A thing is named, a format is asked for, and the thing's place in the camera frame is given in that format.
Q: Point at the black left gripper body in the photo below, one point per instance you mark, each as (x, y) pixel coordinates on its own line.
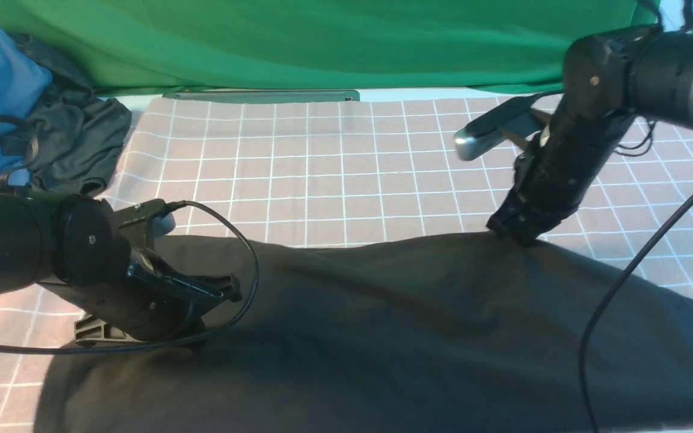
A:
(135, 298)

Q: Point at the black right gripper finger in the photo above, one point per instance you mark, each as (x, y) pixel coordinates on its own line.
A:
(506, 222)
(525, 232)

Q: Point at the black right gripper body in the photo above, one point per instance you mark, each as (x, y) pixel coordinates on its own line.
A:
(560, 173)

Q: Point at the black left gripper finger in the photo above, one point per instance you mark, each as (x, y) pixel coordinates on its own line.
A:
(205, 289)
(90, 330)

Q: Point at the dark gray long-sleeve top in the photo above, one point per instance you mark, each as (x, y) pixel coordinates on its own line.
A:
(459, 332)

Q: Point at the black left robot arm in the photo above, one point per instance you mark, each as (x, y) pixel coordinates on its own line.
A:
(104, 261)

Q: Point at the pink checkered tablecloth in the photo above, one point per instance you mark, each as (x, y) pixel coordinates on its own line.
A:
(343, 174)

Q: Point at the dark gray crumpled garment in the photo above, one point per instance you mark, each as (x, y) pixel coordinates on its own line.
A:
(80, 136)

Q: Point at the gray-green flat bar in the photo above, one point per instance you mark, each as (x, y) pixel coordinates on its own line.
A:
(265, 96)

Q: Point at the green backdrop cloth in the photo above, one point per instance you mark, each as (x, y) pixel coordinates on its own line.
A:
(129, 47)

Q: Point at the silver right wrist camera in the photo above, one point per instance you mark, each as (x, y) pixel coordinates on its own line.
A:
(514, 120)

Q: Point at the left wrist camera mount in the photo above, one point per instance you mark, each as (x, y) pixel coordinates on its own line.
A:
(142, 223)

